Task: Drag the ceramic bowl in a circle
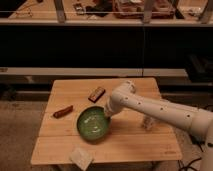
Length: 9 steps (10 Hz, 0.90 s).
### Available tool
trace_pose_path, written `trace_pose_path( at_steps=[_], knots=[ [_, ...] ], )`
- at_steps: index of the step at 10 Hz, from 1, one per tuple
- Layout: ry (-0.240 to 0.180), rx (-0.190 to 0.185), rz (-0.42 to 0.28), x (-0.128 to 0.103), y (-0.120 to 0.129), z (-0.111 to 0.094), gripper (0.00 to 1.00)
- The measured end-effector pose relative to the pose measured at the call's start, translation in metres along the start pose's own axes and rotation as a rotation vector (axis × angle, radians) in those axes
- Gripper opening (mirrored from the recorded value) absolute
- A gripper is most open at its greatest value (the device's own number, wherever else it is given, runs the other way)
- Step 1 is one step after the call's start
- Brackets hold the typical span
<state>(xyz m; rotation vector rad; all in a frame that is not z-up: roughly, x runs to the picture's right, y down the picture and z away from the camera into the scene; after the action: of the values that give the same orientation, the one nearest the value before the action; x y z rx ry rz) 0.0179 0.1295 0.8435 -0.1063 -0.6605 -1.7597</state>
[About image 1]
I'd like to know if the green ceramic bowl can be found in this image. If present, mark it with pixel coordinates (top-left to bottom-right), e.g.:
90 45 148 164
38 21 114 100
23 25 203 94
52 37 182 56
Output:
76 106 111 142

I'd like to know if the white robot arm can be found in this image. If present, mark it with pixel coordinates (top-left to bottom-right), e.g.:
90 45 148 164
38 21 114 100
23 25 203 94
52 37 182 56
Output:
104 81 213 171

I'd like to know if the brown rectangular block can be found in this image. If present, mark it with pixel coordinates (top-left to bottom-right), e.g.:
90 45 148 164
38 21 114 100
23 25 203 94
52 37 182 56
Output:
88 87 105 103

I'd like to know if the wooden table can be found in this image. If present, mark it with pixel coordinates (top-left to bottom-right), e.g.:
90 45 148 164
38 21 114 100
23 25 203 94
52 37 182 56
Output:
31 78 182 165

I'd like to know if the brown sausage-shaped toy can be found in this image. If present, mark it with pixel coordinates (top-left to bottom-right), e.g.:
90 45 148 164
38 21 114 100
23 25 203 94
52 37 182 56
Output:
53 105 73 119

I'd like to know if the clear glass cup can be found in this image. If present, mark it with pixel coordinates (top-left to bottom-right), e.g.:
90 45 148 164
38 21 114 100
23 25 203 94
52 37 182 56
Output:
142 116 155 131

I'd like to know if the white folded cloth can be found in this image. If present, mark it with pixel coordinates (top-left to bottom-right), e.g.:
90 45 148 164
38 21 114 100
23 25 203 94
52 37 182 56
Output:
70 148 93 171

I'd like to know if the brown tray on shelf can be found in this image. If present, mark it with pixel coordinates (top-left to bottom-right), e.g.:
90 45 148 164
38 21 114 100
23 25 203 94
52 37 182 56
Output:
112 0 175 19

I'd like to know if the long metal shelf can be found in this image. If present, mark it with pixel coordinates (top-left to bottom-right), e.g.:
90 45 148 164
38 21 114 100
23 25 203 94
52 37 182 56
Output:
0 0 213 26

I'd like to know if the black cable on floor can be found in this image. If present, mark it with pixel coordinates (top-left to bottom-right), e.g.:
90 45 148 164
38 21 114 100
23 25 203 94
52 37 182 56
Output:
177 157 203 171

